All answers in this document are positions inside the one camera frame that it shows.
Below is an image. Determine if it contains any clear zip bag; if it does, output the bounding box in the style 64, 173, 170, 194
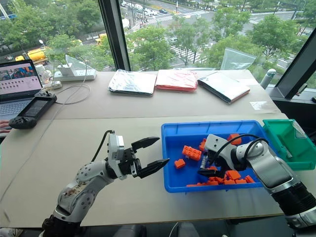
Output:
220, 47, 257, 71

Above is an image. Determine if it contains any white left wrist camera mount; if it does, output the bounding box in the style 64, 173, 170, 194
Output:
106, 133, 127, 180

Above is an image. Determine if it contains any person's bare hand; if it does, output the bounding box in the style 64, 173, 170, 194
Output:
0, 119, 12, 135

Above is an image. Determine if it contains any white power strip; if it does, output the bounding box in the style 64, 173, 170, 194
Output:
53, 69, 97, 82

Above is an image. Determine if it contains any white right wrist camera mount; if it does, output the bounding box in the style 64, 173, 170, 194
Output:
204, 134, 239, 163

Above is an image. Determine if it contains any white charger block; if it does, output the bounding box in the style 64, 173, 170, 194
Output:
57, 63, 74, 77

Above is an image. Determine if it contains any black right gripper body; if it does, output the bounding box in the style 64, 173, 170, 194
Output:
211, 154, 233, 174

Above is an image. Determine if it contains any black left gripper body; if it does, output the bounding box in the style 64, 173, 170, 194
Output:
118, 147, 144, 179

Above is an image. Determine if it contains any dark window mullion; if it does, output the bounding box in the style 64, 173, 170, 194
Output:
98, 0, 132, 73

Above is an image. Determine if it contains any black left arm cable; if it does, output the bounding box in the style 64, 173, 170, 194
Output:
91, 129, 116, 163

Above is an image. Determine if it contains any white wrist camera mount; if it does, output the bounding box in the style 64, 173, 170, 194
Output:
204, 134, 239, 163
106, 133, 127, 180

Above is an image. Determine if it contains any grey laptop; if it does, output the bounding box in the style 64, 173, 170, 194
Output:
0, 59, 44, 122

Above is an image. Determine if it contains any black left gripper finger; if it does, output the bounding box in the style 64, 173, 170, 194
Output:
130, 137, 160, 152
136, 158, 170, 179

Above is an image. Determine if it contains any black handheld controller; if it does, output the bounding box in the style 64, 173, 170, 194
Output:
8, 90, 58, 130

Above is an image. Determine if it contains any large orange building brick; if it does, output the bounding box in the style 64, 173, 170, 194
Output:
182, 145, 202, 160

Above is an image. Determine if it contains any green plastic bin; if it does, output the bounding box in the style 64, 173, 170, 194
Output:
262, 118, 316, 171

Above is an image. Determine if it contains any thin white cable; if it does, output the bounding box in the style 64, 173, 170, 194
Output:
40, 52, 92, 106

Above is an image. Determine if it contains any dark slanted window frame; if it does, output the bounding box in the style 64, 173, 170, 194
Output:
271, 32, 316, 100

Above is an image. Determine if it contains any blue plastic bin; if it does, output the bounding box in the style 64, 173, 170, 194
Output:
160, 120, 275, 194

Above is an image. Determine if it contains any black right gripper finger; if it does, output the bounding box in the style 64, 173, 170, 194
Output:
197, 165, 219, 178
206, 149, 216, 168

